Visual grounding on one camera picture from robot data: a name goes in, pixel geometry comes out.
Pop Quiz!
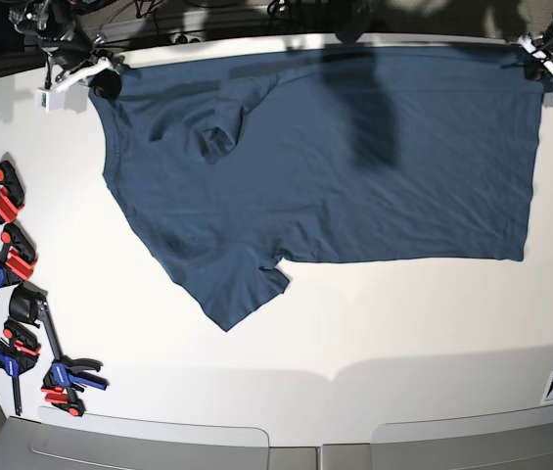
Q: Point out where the blue T-shirt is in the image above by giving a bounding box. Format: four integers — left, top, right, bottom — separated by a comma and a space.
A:
92, 46, 546, 330

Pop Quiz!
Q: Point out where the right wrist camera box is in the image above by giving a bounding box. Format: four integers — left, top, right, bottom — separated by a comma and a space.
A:
35, 88, 67, 113

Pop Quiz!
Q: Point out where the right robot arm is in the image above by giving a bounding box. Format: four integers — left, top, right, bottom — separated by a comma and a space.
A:
6, 0, 122, 108

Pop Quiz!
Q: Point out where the bottom blue red bar clamp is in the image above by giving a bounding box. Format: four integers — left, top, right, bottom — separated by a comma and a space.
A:
38, 301, 109, 417

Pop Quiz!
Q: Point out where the left grey chair back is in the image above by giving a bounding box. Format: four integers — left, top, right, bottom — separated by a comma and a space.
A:
0, 418, 318, 469

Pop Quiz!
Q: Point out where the right grey chair back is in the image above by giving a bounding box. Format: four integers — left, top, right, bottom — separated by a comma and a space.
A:
321, 404, 553, 470

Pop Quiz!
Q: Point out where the grey chair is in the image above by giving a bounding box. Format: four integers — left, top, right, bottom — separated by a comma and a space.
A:
0, 418, 318, 469
321, 404, 553, 470

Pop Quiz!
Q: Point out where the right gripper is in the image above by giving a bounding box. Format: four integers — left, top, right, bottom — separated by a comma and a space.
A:
43, 31, 123, 99

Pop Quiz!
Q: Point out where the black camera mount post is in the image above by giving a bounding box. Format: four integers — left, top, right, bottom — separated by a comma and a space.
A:
333, 0, 378, 44

